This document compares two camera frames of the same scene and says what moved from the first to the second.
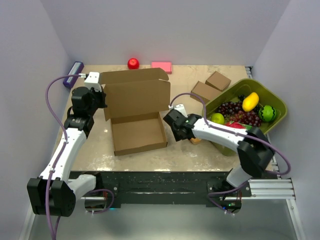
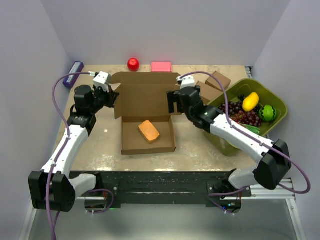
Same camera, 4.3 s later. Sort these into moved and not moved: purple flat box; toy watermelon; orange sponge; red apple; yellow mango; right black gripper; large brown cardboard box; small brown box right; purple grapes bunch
Moved: right black gripper; large brown cardboard box; orange sponge
Not moved: purple flat box; red apple; small brown box right; toy watermelon; yellow mango; purple grapes bunch
